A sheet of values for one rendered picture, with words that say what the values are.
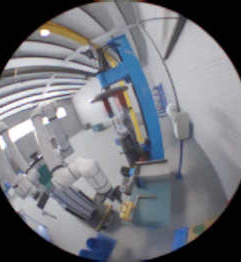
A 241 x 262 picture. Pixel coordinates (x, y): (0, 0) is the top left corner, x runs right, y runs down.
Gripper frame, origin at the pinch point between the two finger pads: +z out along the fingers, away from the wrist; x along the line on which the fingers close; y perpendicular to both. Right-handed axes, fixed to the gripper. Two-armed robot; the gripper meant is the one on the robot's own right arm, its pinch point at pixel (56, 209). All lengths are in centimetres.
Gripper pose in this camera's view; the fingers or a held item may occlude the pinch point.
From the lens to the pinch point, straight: 71.6
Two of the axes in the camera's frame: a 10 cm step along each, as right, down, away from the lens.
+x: -1.5, 4.7, -8.7
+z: 7.0, 6.7, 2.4
